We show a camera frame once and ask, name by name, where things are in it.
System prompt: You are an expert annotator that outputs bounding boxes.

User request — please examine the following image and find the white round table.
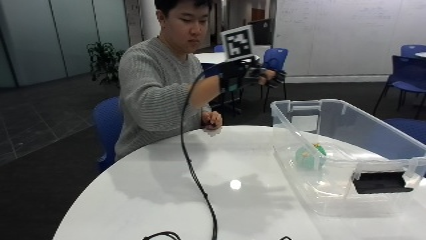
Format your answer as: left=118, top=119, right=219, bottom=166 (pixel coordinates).
left=193, top=44, right=272, bottom=65

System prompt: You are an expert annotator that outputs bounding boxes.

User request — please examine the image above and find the black glove cable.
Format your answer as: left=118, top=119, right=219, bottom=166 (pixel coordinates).
left=178, top=70, right=222, bottom=240

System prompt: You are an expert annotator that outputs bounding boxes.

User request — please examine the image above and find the potted green plant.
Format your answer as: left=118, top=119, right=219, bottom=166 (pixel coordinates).
left=85, top=41, right=126, bottom=88

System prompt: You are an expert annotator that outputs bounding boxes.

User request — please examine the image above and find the clear plastic storage bin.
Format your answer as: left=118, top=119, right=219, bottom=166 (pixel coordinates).
left=268, top=98, right=426, bottom=218

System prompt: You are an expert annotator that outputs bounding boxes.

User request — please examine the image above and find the white cube of black markers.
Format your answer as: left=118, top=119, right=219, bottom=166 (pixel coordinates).
left=219, top=24, right=256, bottom=63

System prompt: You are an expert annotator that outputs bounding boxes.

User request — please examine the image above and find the black cable loop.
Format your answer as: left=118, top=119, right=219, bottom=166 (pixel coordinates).
left=141, top=230, right=183, bottom=240

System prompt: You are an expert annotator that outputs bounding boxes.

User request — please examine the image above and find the the person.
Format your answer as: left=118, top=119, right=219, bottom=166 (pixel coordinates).
left=113, top=0, right=225, bottom=162

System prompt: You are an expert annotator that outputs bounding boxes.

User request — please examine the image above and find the green soft toy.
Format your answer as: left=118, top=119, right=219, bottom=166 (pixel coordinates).
left=294, top=143, right=328, bottom=171

